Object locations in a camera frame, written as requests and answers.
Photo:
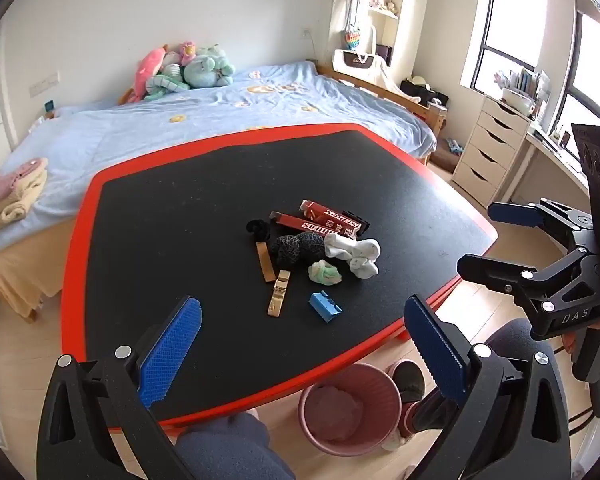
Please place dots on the red-edged black table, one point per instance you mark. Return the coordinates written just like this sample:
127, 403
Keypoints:
180, 210

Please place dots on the rainbow bag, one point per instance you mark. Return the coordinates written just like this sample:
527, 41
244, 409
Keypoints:
352, 40

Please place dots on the yellow bed sheet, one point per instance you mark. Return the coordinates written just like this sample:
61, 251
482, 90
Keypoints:
20, 270

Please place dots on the striped green plush toy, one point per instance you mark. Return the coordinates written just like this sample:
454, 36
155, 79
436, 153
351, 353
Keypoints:
165, 85

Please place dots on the black patterned sock bundle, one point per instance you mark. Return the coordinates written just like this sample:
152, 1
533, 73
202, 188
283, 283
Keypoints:
295, 250

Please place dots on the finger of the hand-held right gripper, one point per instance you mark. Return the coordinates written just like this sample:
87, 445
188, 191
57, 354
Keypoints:
490, 270
512, 214

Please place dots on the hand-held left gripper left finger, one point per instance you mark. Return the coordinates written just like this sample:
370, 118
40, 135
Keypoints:
172, 355

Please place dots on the white tote bag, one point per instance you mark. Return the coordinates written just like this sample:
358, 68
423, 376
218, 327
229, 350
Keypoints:
355, 60

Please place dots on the small pink flower plush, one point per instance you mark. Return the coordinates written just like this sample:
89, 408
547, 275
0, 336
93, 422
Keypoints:
187, 51

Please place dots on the pink folded towel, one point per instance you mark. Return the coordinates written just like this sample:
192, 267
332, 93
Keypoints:
10, 180

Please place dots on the white wall shelf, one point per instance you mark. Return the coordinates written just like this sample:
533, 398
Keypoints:
385, 12

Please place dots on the folded towels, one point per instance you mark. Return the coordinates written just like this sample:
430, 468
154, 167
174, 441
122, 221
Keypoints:
10, 210

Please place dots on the black bag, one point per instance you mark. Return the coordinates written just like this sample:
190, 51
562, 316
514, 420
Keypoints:
425, 95

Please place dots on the pink plush toy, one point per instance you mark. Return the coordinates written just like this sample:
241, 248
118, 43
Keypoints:
150, 67

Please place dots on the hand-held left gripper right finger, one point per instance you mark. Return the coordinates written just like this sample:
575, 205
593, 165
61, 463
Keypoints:
435, 350

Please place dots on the gold patterned wrapper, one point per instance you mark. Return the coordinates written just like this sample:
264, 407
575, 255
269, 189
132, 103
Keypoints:
278, 295

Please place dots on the brown paper strip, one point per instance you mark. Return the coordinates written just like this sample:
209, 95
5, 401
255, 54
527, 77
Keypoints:
265, 262

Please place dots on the person's right hand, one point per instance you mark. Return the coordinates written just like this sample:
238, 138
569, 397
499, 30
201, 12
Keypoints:
570, 345

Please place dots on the long red carton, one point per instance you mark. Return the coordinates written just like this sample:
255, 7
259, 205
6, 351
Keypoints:
305, 225

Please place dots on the teal plush toy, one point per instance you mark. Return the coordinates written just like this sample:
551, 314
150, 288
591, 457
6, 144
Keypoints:
205, 67

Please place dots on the blue plastic clip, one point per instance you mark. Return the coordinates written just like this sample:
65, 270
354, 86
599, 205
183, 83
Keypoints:
325, 305

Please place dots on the small teal clock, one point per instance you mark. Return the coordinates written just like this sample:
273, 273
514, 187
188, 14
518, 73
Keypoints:
50, 106

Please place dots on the white drawer chest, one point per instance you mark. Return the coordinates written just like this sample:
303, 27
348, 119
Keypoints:
485, 155

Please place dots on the white desk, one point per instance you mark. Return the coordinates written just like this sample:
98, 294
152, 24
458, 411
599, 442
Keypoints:
555, 152

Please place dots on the green and white sock ball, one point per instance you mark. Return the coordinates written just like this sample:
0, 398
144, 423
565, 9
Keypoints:
325, 272

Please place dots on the person's left leg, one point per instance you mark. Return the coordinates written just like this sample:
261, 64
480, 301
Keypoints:
220, 450

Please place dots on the white storage box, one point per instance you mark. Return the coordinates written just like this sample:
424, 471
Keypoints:
517, 101

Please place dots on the black shoe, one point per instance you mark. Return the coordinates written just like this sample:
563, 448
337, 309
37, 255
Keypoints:
409, 382

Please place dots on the white sock bundle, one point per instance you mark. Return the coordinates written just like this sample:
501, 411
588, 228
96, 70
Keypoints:
357, 255

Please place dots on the wall switch panel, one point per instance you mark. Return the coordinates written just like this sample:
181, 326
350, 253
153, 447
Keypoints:
44, 85

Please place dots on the bed with blue sheet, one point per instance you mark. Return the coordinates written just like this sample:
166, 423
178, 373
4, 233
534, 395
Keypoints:
180, 125

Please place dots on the row of books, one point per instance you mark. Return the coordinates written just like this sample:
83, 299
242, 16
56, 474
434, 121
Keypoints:
527, 80

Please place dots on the window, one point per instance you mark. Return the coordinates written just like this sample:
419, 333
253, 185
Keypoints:
515, 15

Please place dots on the pink ribbed waste bin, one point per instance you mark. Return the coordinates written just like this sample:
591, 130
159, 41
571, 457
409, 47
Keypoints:
375, 390

